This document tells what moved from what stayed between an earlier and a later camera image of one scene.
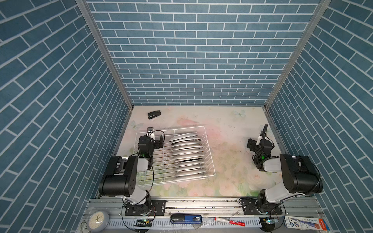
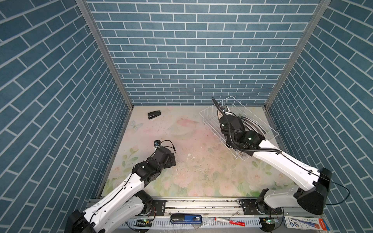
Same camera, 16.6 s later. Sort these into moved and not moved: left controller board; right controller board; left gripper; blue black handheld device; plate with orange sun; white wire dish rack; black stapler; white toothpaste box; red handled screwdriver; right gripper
Moved: right gripper; left gripper; plate with orange sun; white wire dish rack
Not moved: right controller board; left controller board; white toothpaste box; black stapler; blue black handheld device; red handled screwdriver
